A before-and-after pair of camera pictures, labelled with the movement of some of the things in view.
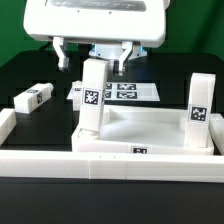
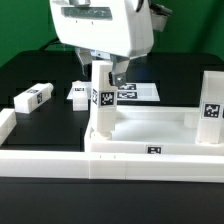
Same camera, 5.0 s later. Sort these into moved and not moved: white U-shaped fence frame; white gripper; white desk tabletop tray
Moved: white gripper; white desk tabletop tray
Not moved: white U-shaped fence frame
